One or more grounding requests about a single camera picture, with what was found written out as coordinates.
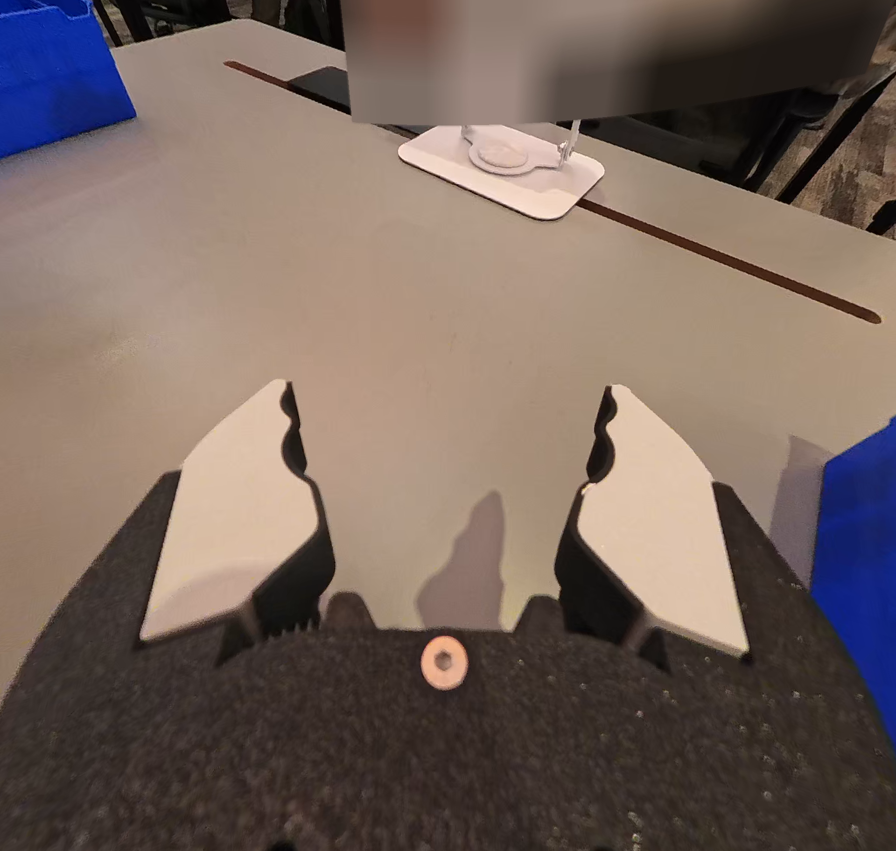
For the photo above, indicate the black backpack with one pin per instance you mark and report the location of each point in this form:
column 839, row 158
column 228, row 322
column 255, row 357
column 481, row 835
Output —
column 306, row 11

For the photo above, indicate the white document holder stand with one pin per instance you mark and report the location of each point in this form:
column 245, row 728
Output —
column 525, row 186

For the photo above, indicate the black mesh office chair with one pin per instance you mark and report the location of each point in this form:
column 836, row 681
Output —
column 735, row 137

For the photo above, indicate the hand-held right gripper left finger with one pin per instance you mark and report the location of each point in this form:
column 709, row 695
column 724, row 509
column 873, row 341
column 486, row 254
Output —
column 238, row 515

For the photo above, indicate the blue plastic bin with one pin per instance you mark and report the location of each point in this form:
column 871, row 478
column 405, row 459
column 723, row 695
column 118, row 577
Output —
column 56, row 74
column 861, row 585

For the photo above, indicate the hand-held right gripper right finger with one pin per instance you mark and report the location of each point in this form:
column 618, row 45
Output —
column 658, row 529

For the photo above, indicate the black flat tablet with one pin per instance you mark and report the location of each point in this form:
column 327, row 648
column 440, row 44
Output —
column 322, row 85

